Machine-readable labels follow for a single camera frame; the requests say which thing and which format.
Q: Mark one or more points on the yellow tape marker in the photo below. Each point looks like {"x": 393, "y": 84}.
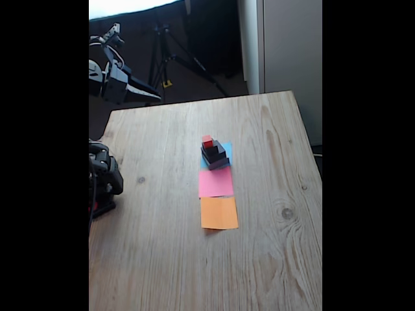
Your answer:
{"x": 167, "y": 84}

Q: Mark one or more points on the blue paper sheet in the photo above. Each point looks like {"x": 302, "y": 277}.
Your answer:
{"x": 228, "y": 149}

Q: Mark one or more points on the black tripod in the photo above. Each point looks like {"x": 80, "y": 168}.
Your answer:
{"x": 181, "y": 60}

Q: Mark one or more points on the orange paper sheet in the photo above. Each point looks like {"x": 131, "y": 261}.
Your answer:
{"x": 220, "y": 214}

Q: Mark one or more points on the pink paper sheet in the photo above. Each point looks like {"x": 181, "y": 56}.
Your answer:
{"x": 215, "y": 183}

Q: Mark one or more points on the large grey foam block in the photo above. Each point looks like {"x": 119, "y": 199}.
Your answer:
{"x": 220, "y": 164}

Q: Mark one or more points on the red cube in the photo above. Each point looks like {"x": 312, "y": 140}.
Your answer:
{"x": 207, "y": 141}

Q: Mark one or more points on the white cabinet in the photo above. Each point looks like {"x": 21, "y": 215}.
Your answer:
{"x": 291, "y": 48}

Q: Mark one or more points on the small black foam block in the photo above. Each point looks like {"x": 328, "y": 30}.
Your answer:
{"x": 214, "y": 147}

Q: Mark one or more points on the red and black table clamp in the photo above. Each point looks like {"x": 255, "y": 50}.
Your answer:
{"x": 103, "y": 209}

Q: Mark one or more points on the medium dark foam block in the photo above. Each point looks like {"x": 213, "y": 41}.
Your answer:
{"x": 220, "y": 152}

